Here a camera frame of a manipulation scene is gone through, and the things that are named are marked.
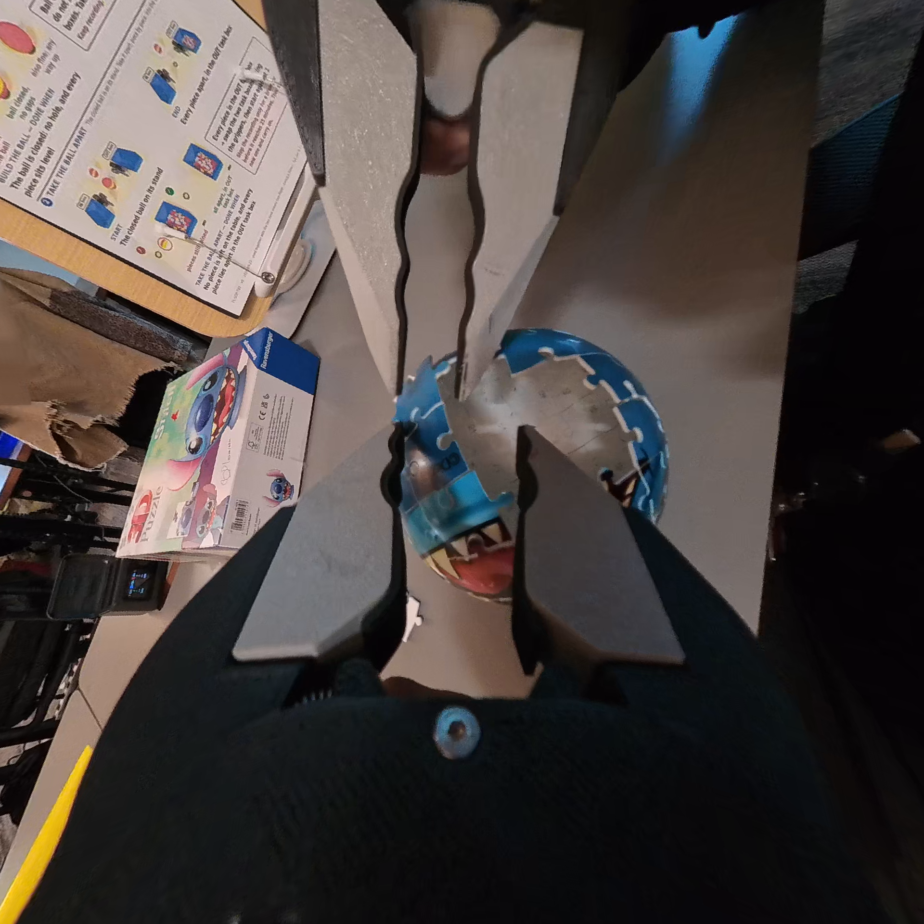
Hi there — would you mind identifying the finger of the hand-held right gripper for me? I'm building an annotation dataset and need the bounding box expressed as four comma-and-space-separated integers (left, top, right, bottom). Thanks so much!
456, 16, 586, 403
320, 0, 423, 397

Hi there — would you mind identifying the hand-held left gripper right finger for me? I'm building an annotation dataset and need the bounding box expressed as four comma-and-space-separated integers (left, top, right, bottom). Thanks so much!
513, 424, 685, 678

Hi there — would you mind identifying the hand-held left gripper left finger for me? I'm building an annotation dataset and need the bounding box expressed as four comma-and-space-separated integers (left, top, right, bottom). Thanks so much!
232, 424, 409, 672

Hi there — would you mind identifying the blue puzzle ball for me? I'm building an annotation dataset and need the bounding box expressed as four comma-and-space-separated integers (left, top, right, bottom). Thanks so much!
392, 327, 670, 602

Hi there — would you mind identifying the colourful puzzle box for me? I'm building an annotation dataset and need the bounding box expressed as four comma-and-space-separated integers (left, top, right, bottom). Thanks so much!
115, 328, 321, 563

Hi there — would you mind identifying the person's right hand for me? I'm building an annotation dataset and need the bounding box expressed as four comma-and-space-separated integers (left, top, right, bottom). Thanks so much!
421, 112, 475, 176

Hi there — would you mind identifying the white round stand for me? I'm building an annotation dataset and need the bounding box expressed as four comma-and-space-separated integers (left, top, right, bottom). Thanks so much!
270, 209, 339, 297

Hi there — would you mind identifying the printed instruction sheet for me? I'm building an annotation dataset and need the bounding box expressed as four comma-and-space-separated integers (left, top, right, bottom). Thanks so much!
0, 0, 313, 319

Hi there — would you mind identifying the black device with display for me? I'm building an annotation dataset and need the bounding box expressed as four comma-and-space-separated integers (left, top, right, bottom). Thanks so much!
47, 552, 170, 622

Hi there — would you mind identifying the dark grey foam pad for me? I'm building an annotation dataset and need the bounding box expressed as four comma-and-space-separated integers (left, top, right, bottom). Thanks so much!
47, 289, 192, 369

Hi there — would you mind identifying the brown paper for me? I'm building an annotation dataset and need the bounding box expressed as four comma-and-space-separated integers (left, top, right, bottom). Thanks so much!
0, 270, 192, 470

